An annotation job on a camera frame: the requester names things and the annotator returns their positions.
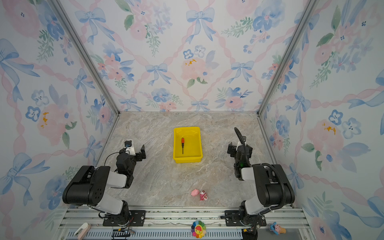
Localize red-handled screwdriver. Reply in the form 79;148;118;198
181;138;185;154

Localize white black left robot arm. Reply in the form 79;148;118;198
63;140;146;228

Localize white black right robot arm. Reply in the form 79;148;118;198
225;133;296;226

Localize yellow plastic bin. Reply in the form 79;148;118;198
173;127;203;164

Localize pink toy figure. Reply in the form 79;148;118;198
191;189;208;201

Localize blue pink ice-cream toy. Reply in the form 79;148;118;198
269;222;287;235

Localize rainbow flower toy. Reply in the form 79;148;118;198
191;220;207;239

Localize white pink clip object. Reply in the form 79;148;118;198
74;223;91;240

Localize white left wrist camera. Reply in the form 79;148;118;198
124;140;136;156

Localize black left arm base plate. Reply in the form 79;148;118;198
103;210;147;227

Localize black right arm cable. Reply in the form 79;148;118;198
233;127;287;211

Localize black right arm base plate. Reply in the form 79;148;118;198
220;210;267;228

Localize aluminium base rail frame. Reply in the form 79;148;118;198
56;191;316;240

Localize aluminium corner post left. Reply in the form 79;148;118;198
48;0;121;116

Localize aluminium corner post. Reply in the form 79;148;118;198
48;0;121;116
258;0;318;118

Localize aluminium corner post right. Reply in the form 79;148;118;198
258;0;318;118

